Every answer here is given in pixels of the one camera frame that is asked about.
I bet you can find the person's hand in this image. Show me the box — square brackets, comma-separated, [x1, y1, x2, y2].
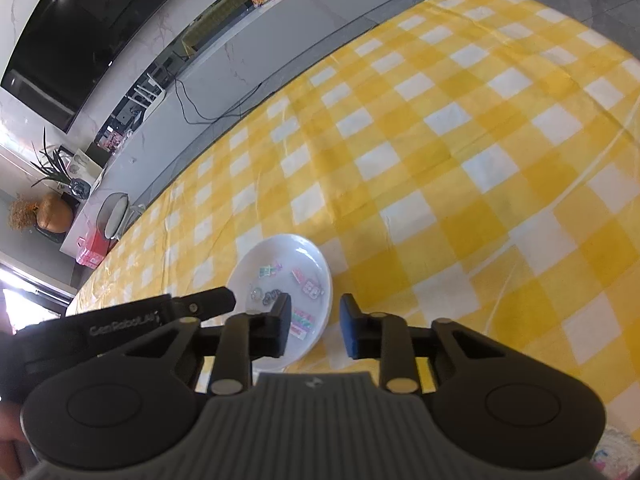
[0, 401, 26, 442]

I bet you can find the white picture frame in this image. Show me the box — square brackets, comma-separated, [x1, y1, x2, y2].
[66, 150, 103, 188]

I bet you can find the white marble tv cabinet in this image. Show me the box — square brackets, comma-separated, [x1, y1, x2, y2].
[61, 0, 390, 257]

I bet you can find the black power cable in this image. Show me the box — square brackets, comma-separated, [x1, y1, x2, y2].
[171, 77, 266, 126]

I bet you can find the orange round vase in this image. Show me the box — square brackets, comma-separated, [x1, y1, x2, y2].
[37, 193, 74, 234]

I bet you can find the potted plant blue vase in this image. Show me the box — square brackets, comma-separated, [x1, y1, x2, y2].
[32, 129, 91, 200]

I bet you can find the black wall television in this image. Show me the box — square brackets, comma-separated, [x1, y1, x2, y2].
[1, 0, 167, 132]

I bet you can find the clear glass plate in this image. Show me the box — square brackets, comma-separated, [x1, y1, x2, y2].
[590, 426, 640, 480]

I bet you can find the white wifi router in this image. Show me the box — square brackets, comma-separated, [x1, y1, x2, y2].
[126, 73, 166, 119]

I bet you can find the small white sticker plate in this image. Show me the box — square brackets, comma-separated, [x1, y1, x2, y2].
[227, 234, 333, 373]

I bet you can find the yellow checkered tablecloth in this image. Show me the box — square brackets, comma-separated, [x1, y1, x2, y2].
[70, 0, 639, 434]

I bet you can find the pink storage box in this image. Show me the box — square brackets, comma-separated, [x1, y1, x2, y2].
[76, 228, 111, 270]

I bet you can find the grey round stool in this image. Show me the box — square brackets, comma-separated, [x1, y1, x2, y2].
[96, 193, 145, 240]

